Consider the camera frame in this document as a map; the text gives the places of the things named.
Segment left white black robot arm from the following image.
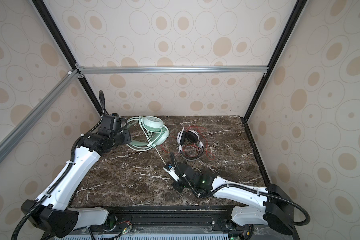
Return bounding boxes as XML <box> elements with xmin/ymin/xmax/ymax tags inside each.
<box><xmin>11</xmin><ymin>115</ymin><xmax>131</xmax><ymax>240</ymax></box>

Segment black frame post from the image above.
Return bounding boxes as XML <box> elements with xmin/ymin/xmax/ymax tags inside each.
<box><xmin>243</xmin><ymin>0</ymin><xmax>308</xmax><ymax>123</ymax></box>
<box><xmin>31</xmin><ymin>0</ymin><xmax>102</xmax><ymax>116</ymax></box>

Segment left black frame post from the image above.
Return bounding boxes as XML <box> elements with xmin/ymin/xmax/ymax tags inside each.
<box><xmin>31</xmin><ymin>0</ymin><xmax>102</xmax><ymax>116</ymax></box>

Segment horizontal aluminium rail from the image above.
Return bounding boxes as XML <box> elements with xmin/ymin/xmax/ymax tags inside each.
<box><xmin>79</xmin><ymin>66</ymin><xmax>268</xmax><ymax>74</ymax></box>

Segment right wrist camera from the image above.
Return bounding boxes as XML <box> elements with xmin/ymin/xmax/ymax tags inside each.
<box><xmin>164</xmin><ymin>163</ymin><xmax>179</xmax><ymax>182</ymax></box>

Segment white black red headphones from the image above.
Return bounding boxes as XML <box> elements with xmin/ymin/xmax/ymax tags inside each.
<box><xmin>176</xmin><ymin>128</ymin><xmax>205</xmax><ymax>162</ymax></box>

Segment left diagonal aluminium rail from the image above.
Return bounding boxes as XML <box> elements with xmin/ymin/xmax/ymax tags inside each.
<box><xmin>0</xmin><ymin>70</ymin><xmax>79</xmax><ymax>164</ymax></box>

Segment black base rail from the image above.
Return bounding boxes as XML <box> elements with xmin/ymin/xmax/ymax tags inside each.
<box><xmin>41</xmin><ymin>205</ymin><xmax>301</xmax><ymax>240</ymax></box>

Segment mint green headphones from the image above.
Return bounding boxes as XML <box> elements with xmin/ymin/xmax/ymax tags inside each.
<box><xmin>127</xmin><ymin>116</ymin><xmax>170</xmax><ymax>152</ymax></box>

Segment right black frame post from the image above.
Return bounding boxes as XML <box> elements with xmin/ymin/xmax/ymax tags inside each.
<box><xmin>243</xmin><ymin>0</ymin><xmax>308</xmax><ymax>123</ymax></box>

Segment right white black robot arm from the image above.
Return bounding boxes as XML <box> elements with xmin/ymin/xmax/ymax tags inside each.
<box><xmin>164</xmin><ymin>162</ymin><xmax>311</xmax><ymax>236</ymax></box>

